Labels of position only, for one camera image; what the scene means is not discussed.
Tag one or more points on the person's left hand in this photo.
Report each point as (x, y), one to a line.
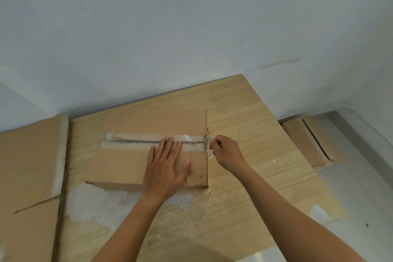
(162, 175)

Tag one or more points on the person's right hand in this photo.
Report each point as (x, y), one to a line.
(230, 154)

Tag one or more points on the person's left forearm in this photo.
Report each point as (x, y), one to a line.
(129, 231)

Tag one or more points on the person's right forearm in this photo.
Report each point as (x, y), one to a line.
(291, 218)

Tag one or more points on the light wooden table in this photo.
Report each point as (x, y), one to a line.
(239, 111)

